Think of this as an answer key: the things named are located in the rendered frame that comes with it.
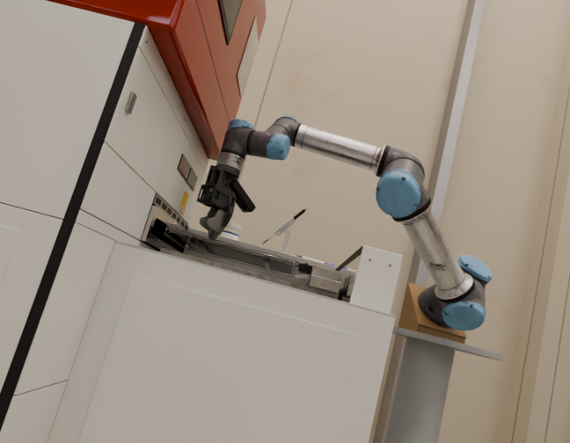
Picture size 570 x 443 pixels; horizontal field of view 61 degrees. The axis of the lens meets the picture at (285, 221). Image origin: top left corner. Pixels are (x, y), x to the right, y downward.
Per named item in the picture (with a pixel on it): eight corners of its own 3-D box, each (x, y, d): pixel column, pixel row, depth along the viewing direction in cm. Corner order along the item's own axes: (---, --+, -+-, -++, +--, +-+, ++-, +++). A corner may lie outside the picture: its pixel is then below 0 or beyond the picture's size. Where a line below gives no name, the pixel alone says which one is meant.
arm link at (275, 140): (295, 127, 143) (260, 121, 146) (282, 140, 134) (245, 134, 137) (294, 151, 147) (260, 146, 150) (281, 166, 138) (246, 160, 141)
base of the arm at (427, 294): (455, 302, 172) (471, 284, 166) (459, 334, 159) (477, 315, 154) (417, 285, 170) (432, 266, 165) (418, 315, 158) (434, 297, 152)
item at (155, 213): (139, 239, 122) (150, 204, 123) (176, 259, 165) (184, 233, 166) (145, 241, 121) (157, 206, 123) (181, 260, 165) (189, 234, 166)
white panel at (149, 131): (63, 219, 85) (135, 22, 93) (168, 265, 165) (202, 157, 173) (80, 223, 85) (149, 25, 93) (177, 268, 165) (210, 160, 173)
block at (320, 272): (311, 274, 128) (314, 264, 128) (310, 276, 131) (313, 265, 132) (340, 282, 128) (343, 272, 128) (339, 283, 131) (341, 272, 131)
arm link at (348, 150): (433, 149, 143) (281, 105, 153) (430, 163, 134) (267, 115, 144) (420, 183, 150) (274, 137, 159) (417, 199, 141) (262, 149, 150)
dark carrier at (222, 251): (168, 230, 128) (169, 228, 128) (192, 248, 162) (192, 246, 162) (293, 264, 127) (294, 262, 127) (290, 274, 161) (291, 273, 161)
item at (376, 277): (349, 304, 108) (363, 244, 111) (326, 308, 162) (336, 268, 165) (390, 315, 108) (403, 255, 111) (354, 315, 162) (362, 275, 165)
